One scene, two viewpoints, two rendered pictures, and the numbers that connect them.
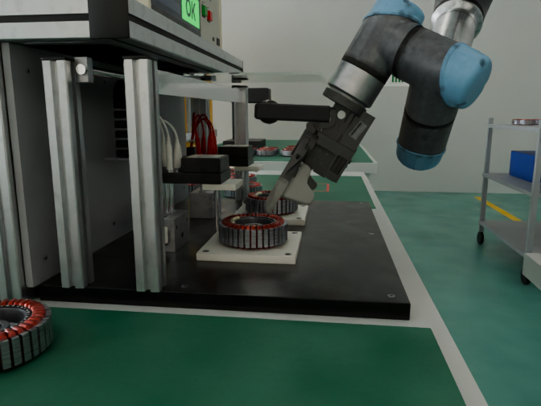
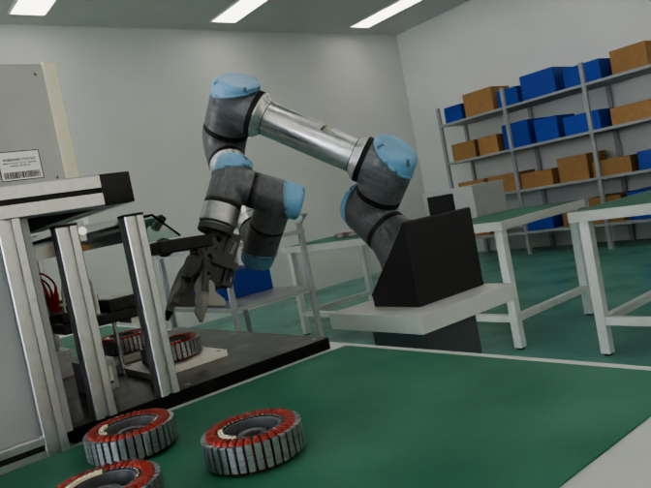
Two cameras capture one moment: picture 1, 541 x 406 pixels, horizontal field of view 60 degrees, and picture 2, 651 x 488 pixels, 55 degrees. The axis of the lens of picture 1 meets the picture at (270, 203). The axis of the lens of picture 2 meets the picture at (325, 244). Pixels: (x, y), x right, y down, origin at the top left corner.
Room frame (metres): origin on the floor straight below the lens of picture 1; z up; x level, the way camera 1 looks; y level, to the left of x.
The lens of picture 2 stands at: (-0.32, 0.64, 1.01)
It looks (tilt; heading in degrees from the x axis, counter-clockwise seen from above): 3 degrees down; 315
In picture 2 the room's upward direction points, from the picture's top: 11 degrees counter-clockwise
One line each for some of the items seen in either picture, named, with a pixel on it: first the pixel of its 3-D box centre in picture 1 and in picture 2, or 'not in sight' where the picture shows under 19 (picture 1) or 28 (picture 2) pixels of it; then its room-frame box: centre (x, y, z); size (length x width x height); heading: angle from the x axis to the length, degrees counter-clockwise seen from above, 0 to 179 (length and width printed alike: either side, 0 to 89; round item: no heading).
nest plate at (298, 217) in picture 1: (271, 213); (127, 352); (0.98, 0.00, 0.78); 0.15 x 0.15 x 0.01; 83
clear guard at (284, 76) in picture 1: (272, 90); (89, 240); (1.05, 0.00, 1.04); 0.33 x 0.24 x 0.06; 83
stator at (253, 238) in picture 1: (253, 229); (170, 348); (0.74, 0.03, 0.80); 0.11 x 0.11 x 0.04
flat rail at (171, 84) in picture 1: (208, 91); (73, 245); (0.88, 0.11, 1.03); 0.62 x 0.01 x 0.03; 173
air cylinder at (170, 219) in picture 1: (167, 229); (95, 374); (0.76, 0.17, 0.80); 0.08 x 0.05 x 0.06; 173
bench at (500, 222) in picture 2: not in sight; (421, 276); (2.48, -3.12, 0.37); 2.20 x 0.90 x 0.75; 173
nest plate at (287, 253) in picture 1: (253, 244); (173, 361); (0.74, 0.03, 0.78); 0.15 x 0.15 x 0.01; 83
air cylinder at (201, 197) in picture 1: (205, 202); (56, 363); (1.00, 0.14, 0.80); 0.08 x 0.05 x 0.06; 173
